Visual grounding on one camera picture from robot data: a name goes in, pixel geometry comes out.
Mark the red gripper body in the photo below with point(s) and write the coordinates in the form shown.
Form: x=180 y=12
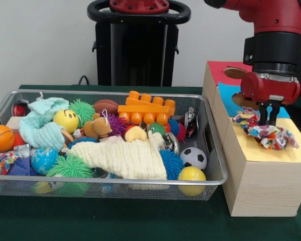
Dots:
x=268 y=89

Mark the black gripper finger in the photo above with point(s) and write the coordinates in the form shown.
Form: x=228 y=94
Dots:
x=264 y=114
x=274 y=114

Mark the colourful polka dot cloth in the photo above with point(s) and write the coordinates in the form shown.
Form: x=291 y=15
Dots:
x=271 y=136

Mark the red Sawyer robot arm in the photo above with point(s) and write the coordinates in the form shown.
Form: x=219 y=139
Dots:
x=276 y=45

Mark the wooden box with three holes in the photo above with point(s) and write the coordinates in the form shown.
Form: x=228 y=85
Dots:
x=266 y=190

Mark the shallow mesh bin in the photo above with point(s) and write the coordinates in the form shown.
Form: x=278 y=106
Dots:
x=115 y=192

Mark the black and white soccer ball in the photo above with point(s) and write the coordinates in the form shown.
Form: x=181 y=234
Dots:
x=193 y=157

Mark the plain yellow ball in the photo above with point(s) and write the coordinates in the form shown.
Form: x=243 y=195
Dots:
x=191 y=174

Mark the orange toy building brick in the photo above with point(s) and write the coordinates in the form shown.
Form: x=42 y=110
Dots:
x=145 y=108

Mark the cream muslin cloth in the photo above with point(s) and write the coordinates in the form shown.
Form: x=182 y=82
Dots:
x=130 y=158

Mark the yellow smiley ball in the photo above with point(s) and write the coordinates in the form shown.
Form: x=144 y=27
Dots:
x=65 y=121

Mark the green spiky rubber ball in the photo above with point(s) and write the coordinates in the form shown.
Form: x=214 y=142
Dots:
x=70 y=167

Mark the mint green muslin cloth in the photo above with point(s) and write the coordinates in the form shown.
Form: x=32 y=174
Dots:
x=40 y=125

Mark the blue globe ball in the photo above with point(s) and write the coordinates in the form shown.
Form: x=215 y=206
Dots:
x=43 y=160

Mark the orange toy basketball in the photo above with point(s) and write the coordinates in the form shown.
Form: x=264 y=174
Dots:
x=1 y=138

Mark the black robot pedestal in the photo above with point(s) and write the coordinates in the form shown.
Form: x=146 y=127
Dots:
x=130 y=50

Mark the red robot base mount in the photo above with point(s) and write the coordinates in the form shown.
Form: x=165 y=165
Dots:
x=140 y=5

